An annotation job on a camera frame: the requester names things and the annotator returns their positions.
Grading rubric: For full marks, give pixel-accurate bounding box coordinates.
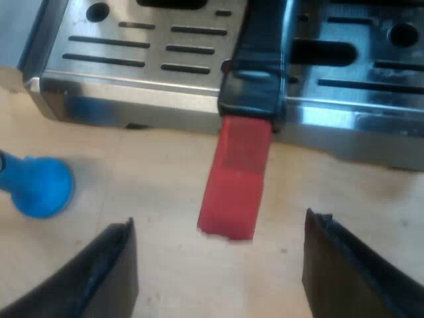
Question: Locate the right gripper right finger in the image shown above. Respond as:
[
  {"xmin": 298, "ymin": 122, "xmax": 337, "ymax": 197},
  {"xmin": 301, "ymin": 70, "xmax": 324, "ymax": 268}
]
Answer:
[{"xmin": 301, "ymin": 207, "xmax": 424, "ymax": 318}]

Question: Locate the filter holder with red-ended handle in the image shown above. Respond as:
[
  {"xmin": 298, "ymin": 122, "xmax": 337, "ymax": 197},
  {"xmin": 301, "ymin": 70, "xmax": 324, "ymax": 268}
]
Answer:
[{"xmin": 197, "ymin": 0, "xmax": 295, "ymax": 244}]

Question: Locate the bright blue tamper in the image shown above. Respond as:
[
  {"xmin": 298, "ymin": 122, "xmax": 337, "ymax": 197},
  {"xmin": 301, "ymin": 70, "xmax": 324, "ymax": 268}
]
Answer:
[{"xmin": 0, "ymin": 148, "xmax": 74, "ymax": 219}]

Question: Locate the steel espresso machine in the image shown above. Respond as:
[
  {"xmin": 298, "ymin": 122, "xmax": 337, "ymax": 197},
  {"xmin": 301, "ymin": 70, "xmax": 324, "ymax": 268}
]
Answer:
[{"xmin": 18, "ymin": 0, "xmax": 424, "ymax": 172}]

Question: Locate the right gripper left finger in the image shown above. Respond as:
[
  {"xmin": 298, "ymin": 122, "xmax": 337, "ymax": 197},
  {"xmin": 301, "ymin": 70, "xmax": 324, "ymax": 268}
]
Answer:
[{"xmin": 0, "ymin": 217, "xmax": 139, "ymax": 318}]

